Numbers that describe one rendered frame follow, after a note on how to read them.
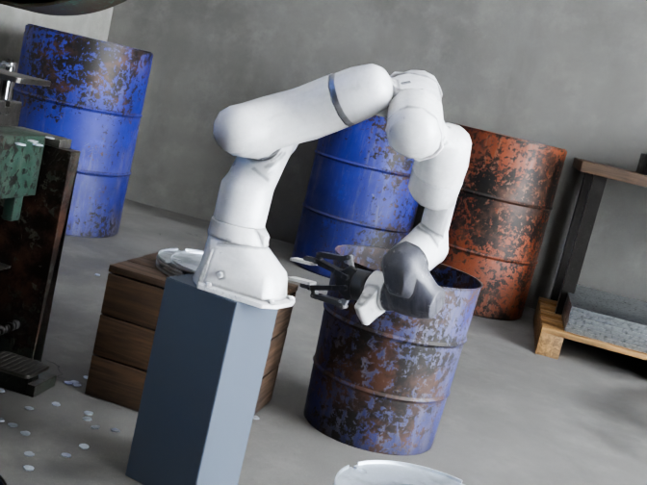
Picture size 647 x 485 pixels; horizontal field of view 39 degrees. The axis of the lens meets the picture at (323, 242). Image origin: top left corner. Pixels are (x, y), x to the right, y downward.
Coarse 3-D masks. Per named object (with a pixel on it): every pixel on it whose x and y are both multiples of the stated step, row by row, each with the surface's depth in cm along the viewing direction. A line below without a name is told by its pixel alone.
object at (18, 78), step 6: (0, 72) 191; (6, 72) 195; (12, 72) 200; (0, 78) 189; (6, 78) 189; (12, 78) 189; (18, 78) 189; (24, 78) 190; (30, 78) 195; (36, 78) 199; (30, 84) 193; (36, 84) 195; (42, 84) 198; (48, 84) 200
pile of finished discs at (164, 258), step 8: (168, 248) 251; (176, 248) 254; (160, 256) 239; (168, 256) 244; (160, 264) 241; (168, 264) 235; (168, 272) 238; (176, 272) 233; (184, 272) 234; (192, 272) 232
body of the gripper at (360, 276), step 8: (344, 272) 219; (352, 272) 218; (360, 272) 216; (368, 272) 215; (344, 280) 219; (352, 280) 215; (360, 280) 214; (352, 288) 215; (360, 288) 214; (344, 296) 219; (352, 296) 216
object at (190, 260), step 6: (180, 252) 247; (186, 252) 249; (192, 252) 251; (198, 252) 253; (174, 258) 240; (180, 258) 242; (186, 258) 243; (192, 258) 245; (198, 258) 247; (180, 264) 235; (186, 264) 236; (192, 264) 238; (198, 264) 240; (192, 270) 229
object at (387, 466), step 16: (368, 464) 156; (384, 464) 157; (400, 464) 159; (336, 480) 146; (352, 480) 148; (368, 480) 149; (384, 480) 151; (400, 480) 152; (416, 480) 154; (432, 480) 155; (448, 480) 157
